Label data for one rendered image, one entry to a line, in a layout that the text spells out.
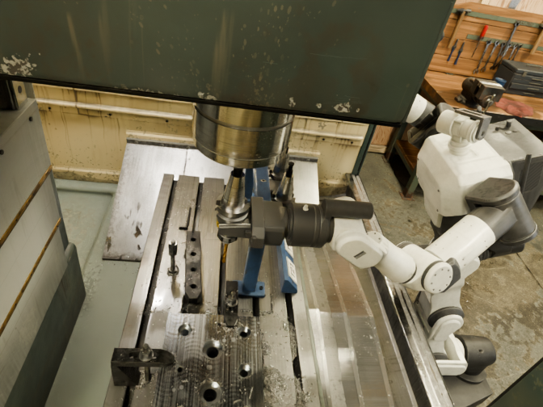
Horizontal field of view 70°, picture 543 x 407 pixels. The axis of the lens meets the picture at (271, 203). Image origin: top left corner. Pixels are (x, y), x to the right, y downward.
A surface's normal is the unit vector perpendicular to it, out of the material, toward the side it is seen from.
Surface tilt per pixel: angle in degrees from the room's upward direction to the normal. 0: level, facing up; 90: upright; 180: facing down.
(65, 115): 90
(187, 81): 90
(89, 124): 90
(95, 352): 0
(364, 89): 90
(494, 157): 23
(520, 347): 0
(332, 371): 8
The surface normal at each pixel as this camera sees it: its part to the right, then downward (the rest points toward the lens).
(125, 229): 0.18, -0.44
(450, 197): -0.66, 0.54
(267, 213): 0.14, -0.77
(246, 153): 0.17, 0.64
